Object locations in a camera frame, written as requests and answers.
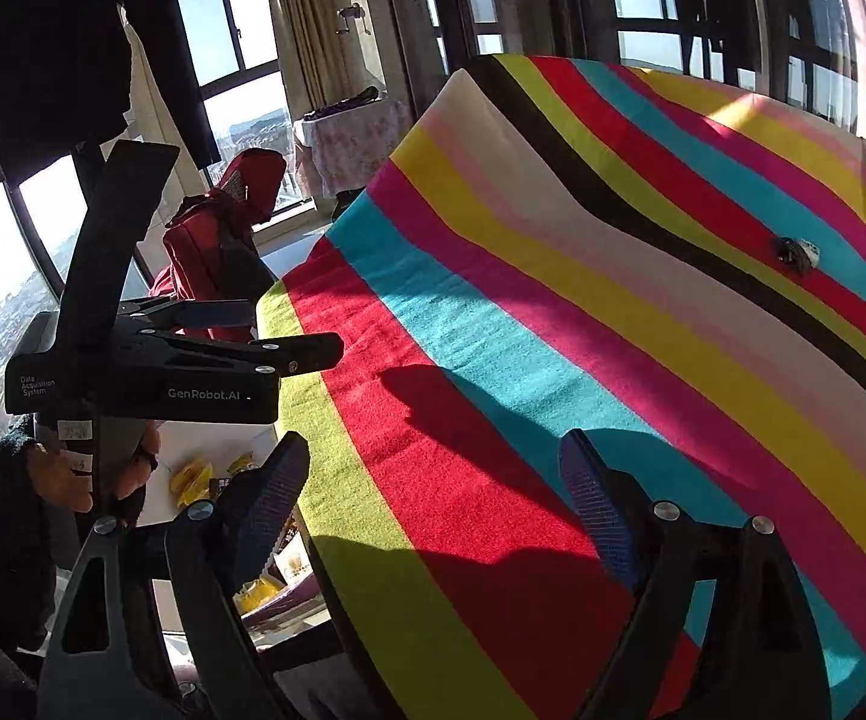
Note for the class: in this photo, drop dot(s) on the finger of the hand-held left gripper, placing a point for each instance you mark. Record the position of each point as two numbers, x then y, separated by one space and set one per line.
215 313
313 351

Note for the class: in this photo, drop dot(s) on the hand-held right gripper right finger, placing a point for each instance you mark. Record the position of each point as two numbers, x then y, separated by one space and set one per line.
598 510

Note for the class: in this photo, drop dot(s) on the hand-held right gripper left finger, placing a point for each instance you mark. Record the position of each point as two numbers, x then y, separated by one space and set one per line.
275 495

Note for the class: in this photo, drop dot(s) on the white storage box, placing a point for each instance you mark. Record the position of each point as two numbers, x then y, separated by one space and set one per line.
178 446

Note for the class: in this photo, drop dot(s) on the person's left hand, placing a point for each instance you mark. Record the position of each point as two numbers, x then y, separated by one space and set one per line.
58 476

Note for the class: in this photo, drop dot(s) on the red jacket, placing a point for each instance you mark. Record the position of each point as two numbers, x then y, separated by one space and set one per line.
208 240

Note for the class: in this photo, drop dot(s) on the striped colourful blanket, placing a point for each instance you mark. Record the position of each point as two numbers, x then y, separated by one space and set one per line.
553 315

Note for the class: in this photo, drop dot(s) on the floral cloth covered table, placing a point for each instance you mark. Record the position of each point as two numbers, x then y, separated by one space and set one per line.
350 142

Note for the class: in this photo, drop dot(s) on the hanging dark coat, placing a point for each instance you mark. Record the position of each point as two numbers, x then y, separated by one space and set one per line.
51 52

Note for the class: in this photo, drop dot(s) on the beige curtain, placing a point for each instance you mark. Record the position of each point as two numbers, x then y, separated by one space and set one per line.
313 15

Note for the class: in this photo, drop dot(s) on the blue white candy packet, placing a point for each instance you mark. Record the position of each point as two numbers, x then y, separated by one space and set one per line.
799 253

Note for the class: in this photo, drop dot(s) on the hanging dark clothes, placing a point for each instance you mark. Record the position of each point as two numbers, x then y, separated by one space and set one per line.
703 0

